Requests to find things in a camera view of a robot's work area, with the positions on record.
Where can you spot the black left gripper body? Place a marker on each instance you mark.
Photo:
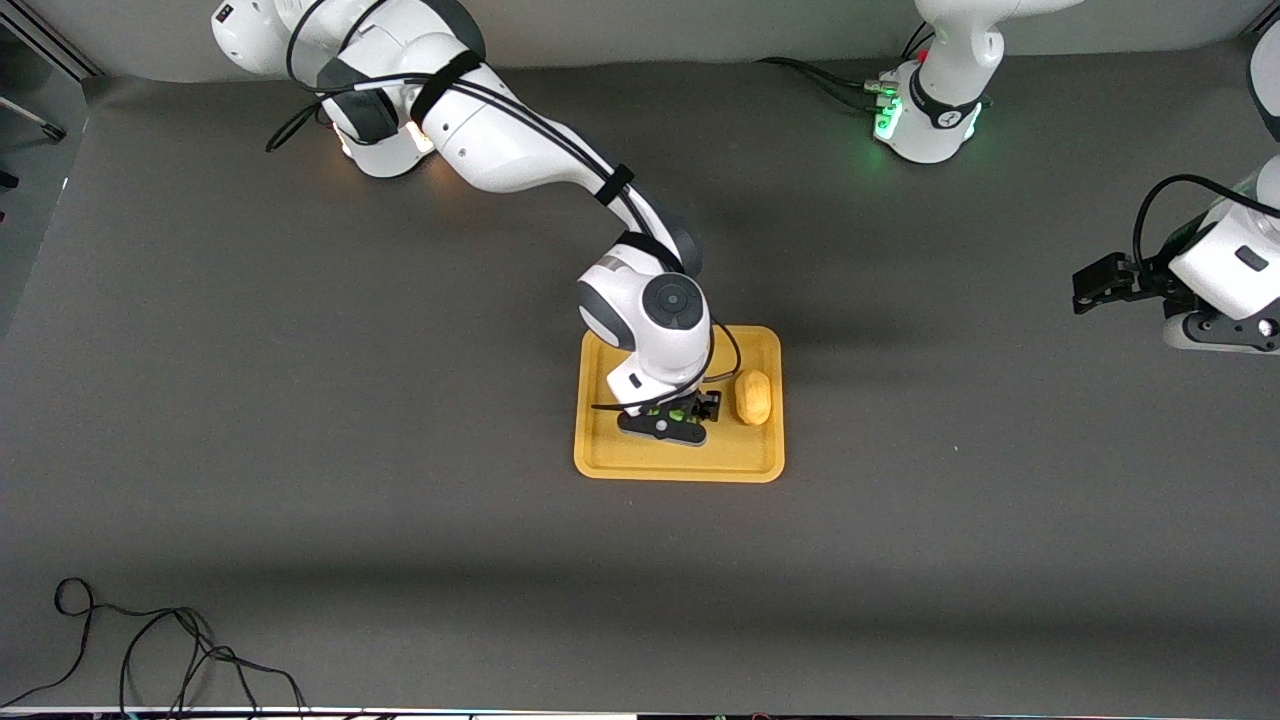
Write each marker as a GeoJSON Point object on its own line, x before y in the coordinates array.
{"type": "Point", "coordinates": [1148, 274]}

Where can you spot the thin metal rod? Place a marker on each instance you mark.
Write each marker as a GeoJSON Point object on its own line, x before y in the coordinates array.
{"type": "Point", "coordinates": [35, 118]}

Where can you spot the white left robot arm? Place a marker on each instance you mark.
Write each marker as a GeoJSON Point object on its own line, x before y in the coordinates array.
{"type": "Point", "coordinates": [945, 110]}

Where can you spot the yellow plastic tray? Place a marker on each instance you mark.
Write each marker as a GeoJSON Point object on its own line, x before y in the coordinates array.
{"type": "Point", "coordinates": [600, 450]}

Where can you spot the yellow potato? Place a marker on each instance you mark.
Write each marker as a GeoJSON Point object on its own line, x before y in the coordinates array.
{"type": "Point", "coordinates": [753, 397]}

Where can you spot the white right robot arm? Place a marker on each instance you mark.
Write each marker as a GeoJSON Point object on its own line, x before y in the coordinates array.
{"type": "Point", "coordinates": [520, 150]}

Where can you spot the dark grey table mat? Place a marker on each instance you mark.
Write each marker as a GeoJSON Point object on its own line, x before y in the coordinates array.
{"type": "Point", "coordinates": [640, 600]}

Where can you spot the aluminium frame rail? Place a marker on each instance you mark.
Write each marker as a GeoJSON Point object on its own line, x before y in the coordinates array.
{"type": "Point", "coordinates": [60, 45]}

